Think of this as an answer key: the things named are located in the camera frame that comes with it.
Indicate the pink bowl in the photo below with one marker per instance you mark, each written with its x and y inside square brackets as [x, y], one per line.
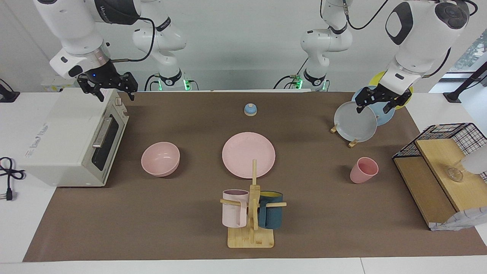
[160, 158]

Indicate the black stand with pole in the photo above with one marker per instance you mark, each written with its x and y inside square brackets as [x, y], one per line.
[454, 95]

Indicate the white toaster oven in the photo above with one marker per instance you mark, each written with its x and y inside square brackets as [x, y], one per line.
[57, 133]

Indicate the wooden shelf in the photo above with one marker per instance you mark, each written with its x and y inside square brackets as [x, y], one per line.
[437, 163]

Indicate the wooden mug tree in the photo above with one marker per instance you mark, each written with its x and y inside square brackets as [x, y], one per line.
[251, 238]

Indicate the blue bell with wooden knob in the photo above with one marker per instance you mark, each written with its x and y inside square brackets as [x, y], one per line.
[250, 110]

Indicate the white crumpled bag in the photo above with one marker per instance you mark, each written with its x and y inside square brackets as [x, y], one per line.
[464, 219]

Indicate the wooden plate rack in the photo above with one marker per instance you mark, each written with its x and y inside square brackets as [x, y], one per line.
[352, 144]

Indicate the translucent white plastic container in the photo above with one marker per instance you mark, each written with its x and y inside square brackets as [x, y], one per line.
[475, 160]

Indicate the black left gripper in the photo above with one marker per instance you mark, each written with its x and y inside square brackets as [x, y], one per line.
[384, 93]

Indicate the light pink mug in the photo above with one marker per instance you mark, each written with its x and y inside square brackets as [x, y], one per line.
[234, 213]

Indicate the yellow plate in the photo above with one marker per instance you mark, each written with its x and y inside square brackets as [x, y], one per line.
[376, 80]

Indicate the gray plate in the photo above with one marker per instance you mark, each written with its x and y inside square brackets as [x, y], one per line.
[354, 121]

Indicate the dark teal mug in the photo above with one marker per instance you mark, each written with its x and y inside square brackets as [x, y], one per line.
[271, 215]

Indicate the black desk clamp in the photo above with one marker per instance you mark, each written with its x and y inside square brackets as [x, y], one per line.
[7, 95]

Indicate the pink cup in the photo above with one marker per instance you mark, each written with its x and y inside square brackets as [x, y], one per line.
[361, 173]

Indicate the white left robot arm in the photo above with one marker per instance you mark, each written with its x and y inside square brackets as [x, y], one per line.
[418, 38]

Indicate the clear glass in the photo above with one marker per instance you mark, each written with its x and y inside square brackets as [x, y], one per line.
[455, 175]

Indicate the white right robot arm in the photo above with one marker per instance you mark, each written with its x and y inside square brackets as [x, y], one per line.
[76, 26]

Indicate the light blue plate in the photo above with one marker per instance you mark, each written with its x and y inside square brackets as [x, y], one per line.
[385, 116]

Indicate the brown table mat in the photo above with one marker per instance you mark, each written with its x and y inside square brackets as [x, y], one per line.
[171, 217]

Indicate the pink plate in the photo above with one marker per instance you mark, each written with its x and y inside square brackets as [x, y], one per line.
[243, 152]

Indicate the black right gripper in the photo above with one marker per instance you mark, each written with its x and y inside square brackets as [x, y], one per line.
[104, 76]

